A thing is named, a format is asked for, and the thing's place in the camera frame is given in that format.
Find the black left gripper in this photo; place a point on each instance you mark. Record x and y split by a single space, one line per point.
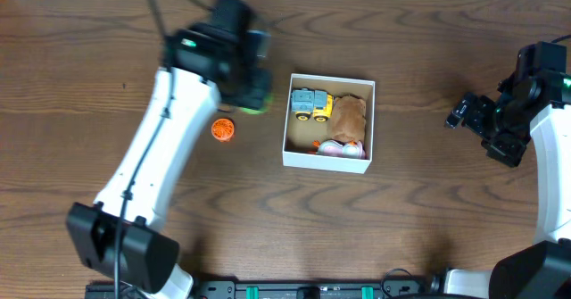
252 93

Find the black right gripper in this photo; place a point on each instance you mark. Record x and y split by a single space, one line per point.
508 153

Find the yellow grey toy truck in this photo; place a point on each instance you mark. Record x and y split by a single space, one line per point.
311 104

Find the white cardboard box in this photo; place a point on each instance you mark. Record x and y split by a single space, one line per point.
297 148

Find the brown plush toy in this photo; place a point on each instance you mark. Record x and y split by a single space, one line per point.
348 120

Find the pink white duck toy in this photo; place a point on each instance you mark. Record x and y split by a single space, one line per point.
351 150

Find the green ball with numbers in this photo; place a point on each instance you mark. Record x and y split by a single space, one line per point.
251 111

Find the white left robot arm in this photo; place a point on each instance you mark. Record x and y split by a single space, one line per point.
119 234

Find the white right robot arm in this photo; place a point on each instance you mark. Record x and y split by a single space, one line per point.
533 108

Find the orange lattice ball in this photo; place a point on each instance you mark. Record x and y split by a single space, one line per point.
223 129

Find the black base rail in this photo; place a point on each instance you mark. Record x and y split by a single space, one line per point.
395 284

